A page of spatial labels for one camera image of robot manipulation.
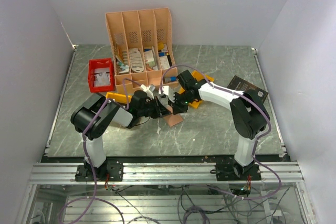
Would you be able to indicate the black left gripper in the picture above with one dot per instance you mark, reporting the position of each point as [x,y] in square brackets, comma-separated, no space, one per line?
[160,109]

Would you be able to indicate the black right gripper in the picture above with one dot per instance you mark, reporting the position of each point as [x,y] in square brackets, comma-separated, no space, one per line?
[176,108]

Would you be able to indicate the pink leather card holder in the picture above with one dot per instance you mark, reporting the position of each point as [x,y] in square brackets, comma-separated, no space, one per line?
[172,119]

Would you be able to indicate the yellow bin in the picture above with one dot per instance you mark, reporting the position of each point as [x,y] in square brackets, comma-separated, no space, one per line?
[193,81]
[119,98]

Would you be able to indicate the red plastic bin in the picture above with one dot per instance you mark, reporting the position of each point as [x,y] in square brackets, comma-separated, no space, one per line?
[100,63]

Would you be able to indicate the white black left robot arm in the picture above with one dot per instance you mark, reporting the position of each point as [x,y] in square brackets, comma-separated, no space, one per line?
[94,116]

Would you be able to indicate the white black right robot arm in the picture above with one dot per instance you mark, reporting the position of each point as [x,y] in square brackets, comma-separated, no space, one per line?
[250,117]

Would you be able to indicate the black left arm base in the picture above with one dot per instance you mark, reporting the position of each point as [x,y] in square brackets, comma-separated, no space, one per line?
[109,170]

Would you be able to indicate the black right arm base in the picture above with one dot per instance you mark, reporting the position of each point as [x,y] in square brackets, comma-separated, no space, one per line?
[233,171]

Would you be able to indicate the cards in red bin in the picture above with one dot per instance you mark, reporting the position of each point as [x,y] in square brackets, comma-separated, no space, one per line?
[102,77]

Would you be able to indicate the blue grey cylinder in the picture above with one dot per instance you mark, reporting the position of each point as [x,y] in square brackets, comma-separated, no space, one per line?
[169,79]

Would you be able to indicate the white oval perforated board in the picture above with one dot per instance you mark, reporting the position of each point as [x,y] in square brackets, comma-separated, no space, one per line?
[136,62]

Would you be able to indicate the white box in organizer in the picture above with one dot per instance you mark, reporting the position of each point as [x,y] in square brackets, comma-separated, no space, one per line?
[149,58]

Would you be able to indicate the black book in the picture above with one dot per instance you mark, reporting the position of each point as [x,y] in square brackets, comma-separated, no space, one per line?
[240,84]

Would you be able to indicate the peach plastic desk organizer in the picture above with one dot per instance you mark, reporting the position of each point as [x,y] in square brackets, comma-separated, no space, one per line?
[142,29]

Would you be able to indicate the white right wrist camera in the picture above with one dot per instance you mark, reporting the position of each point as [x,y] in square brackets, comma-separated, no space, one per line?
[167,91]

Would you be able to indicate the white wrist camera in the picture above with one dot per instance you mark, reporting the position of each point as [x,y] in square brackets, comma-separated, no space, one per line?
[148,90]
[167,91]

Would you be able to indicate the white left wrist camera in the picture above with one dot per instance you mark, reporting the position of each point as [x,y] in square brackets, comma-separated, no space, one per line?
[148,90]

